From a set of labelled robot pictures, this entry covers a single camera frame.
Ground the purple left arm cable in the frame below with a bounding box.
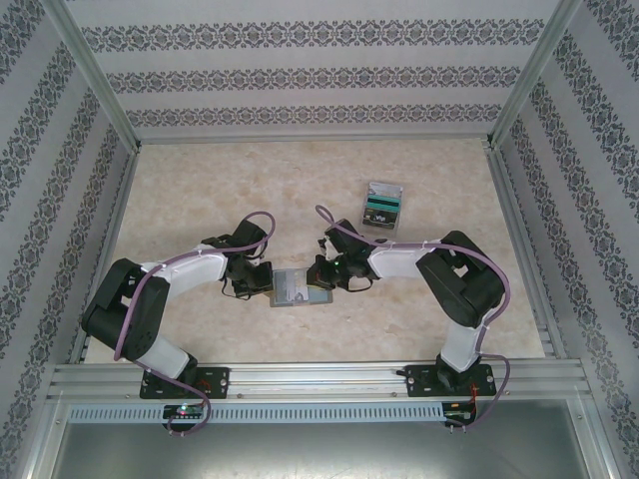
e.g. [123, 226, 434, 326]
[113, 210, 277, 435]

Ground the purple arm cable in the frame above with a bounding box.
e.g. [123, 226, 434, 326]
[113, 210, 277, 435]
[314, 204, 513, 430]

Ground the grey metal panel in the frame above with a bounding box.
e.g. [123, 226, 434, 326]
[49, 421, 608, 479]

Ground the left controller circuit board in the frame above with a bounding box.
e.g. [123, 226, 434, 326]
[163, 404, 207, 420]

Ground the silver metal card holder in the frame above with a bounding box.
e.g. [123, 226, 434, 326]
[269, 267, 334, 308]

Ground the grey printed credit card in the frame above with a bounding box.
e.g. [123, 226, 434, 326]
[273, 268, 309, 305]

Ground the thin black left gripper wire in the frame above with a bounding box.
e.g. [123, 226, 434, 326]
[221, 278, 254, 301]

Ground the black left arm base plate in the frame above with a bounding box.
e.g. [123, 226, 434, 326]
[138, 366, 232, 401]

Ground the silver grey credit card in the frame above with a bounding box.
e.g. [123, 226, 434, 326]
[367, 181, 403, 199]

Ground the grey slotted cable duct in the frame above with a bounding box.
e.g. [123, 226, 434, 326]
[67, 402, 446, 424]

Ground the aluminium table side rail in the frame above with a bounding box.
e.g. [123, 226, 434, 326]
[483, 144, 568, 360]
[67, 148, 144, 365]

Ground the aluminium mounting rail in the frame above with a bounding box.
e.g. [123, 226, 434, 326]
[49, 362, 586, 400]

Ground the aluminium frame post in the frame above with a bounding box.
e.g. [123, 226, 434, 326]
[37, 0, 144, 151]
[482, 0, 584, 150]

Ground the teal credit card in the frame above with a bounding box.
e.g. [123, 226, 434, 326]
[362, 193, 402, 212]

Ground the aluminium frame beam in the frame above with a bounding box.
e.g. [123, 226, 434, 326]
[573, 393, 633, 479]
[14, 393, 69, 479]

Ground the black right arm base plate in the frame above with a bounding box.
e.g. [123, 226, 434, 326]
[404, 363, 496, 399]

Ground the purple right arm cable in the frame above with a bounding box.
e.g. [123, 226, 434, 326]
[314, 204, 513, 430]

